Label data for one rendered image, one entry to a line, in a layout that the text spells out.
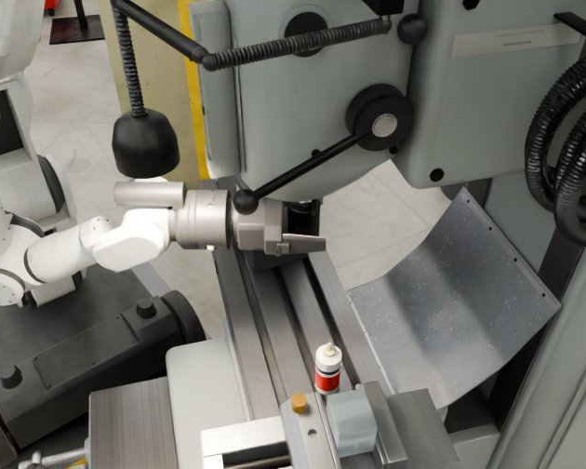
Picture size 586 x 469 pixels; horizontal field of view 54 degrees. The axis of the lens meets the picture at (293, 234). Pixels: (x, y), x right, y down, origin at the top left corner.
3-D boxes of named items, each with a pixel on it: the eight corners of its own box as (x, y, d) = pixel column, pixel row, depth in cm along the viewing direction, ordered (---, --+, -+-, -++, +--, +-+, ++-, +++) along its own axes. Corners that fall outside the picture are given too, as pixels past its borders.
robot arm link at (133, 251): (172, 255, 82) (100, 282, 87) (180, 209, 88) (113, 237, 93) (142, 227, 78) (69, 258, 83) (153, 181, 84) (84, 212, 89)
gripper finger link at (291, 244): (325, 250, 82) (281, 250, 82) (326, 234, 80) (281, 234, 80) (326, 259, 81) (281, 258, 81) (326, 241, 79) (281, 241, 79)
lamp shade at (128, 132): (105, 157, 67) (93, 109, 63) (162, 137, 70) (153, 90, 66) (133, 186, 63) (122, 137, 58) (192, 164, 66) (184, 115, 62)
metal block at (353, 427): (336, 458, 77) (339, 435, 74) (325, 419, 82) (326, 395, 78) (373, 450, 78) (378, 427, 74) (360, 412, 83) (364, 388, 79)
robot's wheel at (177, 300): (163, 329, 176) (153, 283, 163) (178, 321, 178) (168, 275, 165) (196, 373, 164) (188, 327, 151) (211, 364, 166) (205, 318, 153)
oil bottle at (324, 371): (318, 397, 94) (321, 356, 87) (312, 378, 97) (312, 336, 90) (342, 392, 95) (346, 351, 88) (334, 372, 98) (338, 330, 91)
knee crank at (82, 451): (9, 489, 128) (0, 476, 125) (11, 464, 133) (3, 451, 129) (110, 465, 133) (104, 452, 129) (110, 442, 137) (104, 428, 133)
